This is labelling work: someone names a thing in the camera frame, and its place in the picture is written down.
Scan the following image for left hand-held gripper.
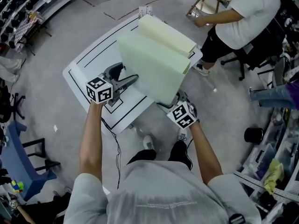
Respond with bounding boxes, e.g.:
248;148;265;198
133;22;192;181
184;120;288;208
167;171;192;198
85;63;140;108

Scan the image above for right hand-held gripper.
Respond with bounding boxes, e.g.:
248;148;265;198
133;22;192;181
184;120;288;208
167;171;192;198
156;91;199;130

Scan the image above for pale yellow box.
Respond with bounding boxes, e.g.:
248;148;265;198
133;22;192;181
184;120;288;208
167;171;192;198
137;14;197;58

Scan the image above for person's right forearm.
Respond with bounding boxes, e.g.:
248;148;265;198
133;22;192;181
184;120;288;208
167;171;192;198
188;121;224;186

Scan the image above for person's left forearm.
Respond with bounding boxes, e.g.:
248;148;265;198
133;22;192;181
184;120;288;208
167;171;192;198
79;100;105;186

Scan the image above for small white card holder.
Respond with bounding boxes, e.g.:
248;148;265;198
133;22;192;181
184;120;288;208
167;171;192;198
138;6;154;17

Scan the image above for person's right shoe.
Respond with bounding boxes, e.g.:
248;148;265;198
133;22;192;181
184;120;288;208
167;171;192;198
178;127;189;142

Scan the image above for person's shoe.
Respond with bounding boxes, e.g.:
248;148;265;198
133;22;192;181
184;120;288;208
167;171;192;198
178;127;189;142
142;135;154;150

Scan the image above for person's left shoe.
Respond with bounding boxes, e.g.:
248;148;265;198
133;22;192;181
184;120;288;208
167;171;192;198
142;135;154;150

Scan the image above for person's black shorts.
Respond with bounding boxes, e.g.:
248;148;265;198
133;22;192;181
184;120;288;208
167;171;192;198
127;140;194;170

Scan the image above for black waste bin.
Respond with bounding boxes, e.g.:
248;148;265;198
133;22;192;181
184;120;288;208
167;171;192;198
244;126;264;146

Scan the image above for person's grey shirt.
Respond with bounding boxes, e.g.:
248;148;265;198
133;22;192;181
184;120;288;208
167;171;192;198
64;161;261;224

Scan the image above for black office chair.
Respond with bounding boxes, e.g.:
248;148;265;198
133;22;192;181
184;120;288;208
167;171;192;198
221;37;289;81

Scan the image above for round wooden table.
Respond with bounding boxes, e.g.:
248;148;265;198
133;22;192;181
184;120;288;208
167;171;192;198
185;0;234;16

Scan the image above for table with patterned cloth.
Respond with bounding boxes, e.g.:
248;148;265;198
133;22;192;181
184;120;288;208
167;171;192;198
13;10;52;56

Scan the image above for white storage rack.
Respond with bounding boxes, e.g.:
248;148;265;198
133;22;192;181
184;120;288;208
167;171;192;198
233;106;299;224

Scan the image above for black swivel chair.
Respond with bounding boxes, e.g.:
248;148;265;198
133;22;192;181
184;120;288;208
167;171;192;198
0;85;26;123

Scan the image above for row of black bags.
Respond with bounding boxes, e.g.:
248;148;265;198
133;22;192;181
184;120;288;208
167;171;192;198
0;0;59;42

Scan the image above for yellow cloth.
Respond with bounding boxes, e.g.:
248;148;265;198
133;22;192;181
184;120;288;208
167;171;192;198
263;159;285;195

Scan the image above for blue table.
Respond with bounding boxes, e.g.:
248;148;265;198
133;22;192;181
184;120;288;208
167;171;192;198
1;120;61;202

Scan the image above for colourful puzzle cube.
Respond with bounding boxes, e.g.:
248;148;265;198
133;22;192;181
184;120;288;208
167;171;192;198
10;181;25;193

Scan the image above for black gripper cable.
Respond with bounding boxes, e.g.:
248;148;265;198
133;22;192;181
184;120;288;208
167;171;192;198
100;117;122;190
185;136;194;170

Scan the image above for black strap buckle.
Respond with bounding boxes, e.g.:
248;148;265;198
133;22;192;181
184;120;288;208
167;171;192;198
228;213;246;224

